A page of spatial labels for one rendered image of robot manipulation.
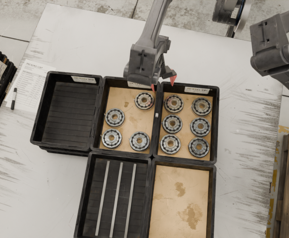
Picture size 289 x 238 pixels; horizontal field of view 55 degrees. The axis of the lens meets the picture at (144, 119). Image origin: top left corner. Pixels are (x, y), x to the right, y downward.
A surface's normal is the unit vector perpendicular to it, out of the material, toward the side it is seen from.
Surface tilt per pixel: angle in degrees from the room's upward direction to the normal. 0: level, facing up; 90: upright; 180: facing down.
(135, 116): 0
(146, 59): 56
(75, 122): 0
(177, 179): 0
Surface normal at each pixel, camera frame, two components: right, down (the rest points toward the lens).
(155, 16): 0.04, -0.49
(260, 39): -0.82, 0.02
